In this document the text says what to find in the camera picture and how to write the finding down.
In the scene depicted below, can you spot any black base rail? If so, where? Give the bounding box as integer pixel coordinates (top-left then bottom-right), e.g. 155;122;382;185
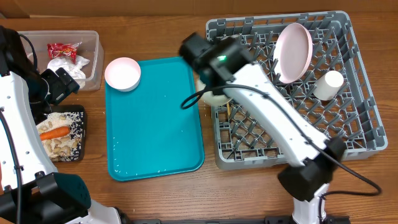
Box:
130;215;351;224

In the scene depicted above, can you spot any white cup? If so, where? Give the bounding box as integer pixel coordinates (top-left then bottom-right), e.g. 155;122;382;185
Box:
313;70;344;101

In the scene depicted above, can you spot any black food waste tray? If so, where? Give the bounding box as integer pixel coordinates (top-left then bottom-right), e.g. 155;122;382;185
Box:
34;105;88;162

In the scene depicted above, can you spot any pink bowl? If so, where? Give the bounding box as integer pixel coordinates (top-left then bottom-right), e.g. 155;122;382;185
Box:
104;57;141;91

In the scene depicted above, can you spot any large pink plate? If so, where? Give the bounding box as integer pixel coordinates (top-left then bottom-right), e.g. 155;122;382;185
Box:
273;23;313;83

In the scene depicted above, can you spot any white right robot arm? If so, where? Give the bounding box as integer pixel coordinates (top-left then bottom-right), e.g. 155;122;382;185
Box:
179;33;346;223

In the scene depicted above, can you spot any grey dishwasher rack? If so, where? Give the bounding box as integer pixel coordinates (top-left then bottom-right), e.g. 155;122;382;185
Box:
206;11;388;170

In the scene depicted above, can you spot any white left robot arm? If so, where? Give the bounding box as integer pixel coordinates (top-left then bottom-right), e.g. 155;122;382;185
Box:
1;27;130;223

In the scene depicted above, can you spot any wooden chopstick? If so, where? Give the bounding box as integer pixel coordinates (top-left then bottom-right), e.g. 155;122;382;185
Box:
226;103;231;119

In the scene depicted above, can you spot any white tissue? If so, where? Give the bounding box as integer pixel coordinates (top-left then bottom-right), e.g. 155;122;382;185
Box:
47;55;90;88

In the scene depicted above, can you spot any orange carrot piece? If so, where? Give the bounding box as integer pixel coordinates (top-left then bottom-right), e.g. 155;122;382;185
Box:
40;126;70;141

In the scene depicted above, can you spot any pile of peanuts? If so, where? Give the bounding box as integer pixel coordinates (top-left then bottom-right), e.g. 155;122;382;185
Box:
37;116;82;161

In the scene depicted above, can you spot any clear plastic bin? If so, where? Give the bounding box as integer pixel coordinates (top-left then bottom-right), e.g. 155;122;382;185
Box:
21;30;104;91

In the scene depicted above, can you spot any teal plastic tray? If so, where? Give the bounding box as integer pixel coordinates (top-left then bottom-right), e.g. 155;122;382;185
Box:
105;57;205;182

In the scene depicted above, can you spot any white bowl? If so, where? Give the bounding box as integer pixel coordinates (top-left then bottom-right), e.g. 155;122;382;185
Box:
196;78;231;106

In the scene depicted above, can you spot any red snack wrapper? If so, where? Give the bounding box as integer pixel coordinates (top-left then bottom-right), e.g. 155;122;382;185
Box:
47;42;81;63

